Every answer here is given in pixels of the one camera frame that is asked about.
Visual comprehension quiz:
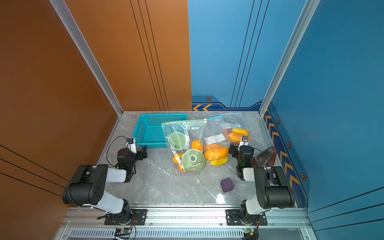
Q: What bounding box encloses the large orange mango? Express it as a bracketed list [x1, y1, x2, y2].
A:
[228, 132, 252, 144]

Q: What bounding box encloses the clear zip-top bag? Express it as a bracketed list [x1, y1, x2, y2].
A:
[223, 113, 255, 145]
[203, 115, 230, 166]

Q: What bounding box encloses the orange mango later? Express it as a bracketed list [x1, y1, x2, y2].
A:
[204, 144, 229, 161]

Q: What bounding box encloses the orange mango front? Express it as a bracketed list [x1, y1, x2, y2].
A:
[191, 140, 204, 152]

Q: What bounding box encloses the clear bags stack green print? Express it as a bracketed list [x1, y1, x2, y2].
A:
[162, 119, 207, 172]

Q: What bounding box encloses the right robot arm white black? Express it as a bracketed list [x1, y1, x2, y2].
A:
[229, 145, 295, 225]

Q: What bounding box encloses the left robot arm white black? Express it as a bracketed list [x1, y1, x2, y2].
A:
[62, 145, 148, 225]

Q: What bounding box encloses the dark red box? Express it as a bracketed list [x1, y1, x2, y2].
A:
[251, 147, 277, 167]

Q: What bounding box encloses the purple cube box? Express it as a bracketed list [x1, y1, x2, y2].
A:
[220, 178, 235, 193]

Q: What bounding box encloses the teal plastic basket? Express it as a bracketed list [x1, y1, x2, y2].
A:
[133, 114, 188, 149]

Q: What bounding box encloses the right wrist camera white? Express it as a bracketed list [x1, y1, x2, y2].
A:
[239, 136, 251, 148]

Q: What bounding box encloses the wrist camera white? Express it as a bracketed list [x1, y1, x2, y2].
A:
[127, 138, 137, 154]
[239, 136, 251, 148]

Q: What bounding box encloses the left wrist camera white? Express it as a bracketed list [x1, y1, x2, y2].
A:
[127, 138, 137, 154]

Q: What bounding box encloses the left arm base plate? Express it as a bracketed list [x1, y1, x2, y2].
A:
[104, 209, 148, 226]

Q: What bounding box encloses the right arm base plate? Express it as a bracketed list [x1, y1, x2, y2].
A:
[225, 209, 268, 226]

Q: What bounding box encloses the aluminium rail front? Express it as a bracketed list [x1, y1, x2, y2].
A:
[61, 205, 312, 229]

